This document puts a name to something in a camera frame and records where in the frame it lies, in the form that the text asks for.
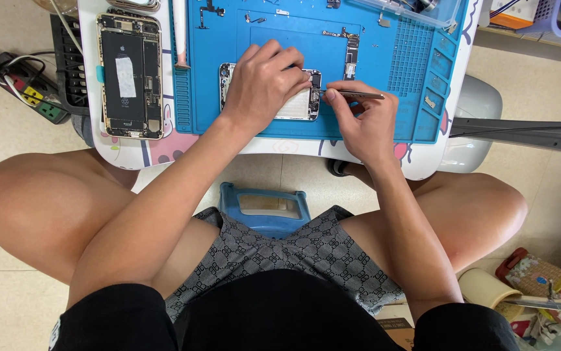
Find person's left hand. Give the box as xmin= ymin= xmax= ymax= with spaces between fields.
xmin=221 ymin=39 xmax=313 ymax=135

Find person's right hand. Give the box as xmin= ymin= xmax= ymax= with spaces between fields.
xmin=323 ymin=89 xmax=401 ymax=167

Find metal tweezers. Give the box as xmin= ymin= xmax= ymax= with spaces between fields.
xmin=317 ymin=89 xmax=386 ymax=100

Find silver phone body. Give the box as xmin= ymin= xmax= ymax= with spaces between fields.
xmin=219 ymin=62 xmax=323 ymax=122

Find blue silicone repair mat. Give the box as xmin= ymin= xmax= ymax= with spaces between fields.
xmin=171 ymin=0 xmax=469 ymax=145

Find black sandal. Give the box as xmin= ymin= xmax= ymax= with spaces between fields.
xmin=327 ymin=158 xmax=353 ymax=178

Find black phone logic board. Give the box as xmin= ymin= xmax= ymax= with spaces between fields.
xmin=322 ymin=27 xmax=361 ymax=82

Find pink white pen tool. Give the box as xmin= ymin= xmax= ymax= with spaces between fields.
xmin=172 ymin=0 xmax=191 ymax=69

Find clear plastic parts tray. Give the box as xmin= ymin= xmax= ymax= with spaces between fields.
xmin=351 ymin=0 xmax=459 ymax=28

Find opened gold phone body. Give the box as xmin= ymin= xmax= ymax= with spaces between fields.
xmin=96 ymin=12 xmax=165 ymax=141

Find blue plastic stool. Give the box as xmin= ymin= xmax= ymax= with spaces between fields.
xmin=218 ymin=181 xmax=311 ymax=240

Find person's right leg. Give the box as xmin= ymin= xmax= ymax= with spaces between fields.
xmin=331 ymin=163 xmax=529 ymax=289

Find person's leg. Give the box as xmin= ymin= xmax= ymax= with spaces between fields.
xmin=331 ymin=163 xmax=529 ymax=289
xmin=0 ymin=148 xmax=223 ymax=299

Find grey patterned shorts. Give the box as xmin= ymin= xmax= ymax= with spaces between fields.
xmin=163 ymin=205 xmax=406 ymax=323

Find white cartoon print table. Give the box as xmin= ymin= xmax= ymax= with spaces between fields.
xmin=78 ymin=0 xmax=484 ymax=181

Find stack of phone parts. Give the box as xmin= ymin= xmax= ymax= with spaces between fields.
xmin=106 ymin=0 xmax=162 ymax=12

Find grey metal bar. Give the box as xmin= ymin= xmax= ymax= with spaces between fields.
xmin=448 ymin=117 xmax=561 ymax=158

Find black plastic crate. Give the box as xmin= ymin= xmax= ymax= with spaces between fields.
xmin=49 ymin=13 xmax=90 ymax=116

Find black shirt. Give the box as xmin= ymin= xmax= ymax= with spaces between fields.
xmin=48 ymin=268 xmax=521 ymax=351

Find brown cardboard box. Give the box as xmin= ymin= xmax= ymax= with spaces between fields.
xmin=375 ymin=316 xmax=416 ymax=351

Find purple basket with boxes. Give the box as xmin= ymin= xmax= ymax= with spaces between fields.
xmin=477 ymin=0 xmax=561 ymax=48

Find black power strip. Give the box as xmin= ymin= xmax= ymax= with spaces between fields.
xmin=0 ymin=51 xmax=70 ymax=125

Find heap of bags and tools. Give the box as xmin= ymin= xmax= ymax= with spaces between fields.
xmin=458 ymin=247 xmax=561 ymax=351

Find person's left leg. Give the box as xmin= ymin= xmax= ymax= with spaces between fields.
xmin=0 ymin=148 xmax=223 ymax=299

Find black flex cable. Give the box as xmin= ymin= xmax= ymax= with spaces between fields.
xmin=198 ymin=0 xmax=226 ymax=30

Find white cable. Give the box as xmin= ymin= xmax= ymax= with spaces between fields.
xmin=49 ymin=0 xmax=84 ymax=57

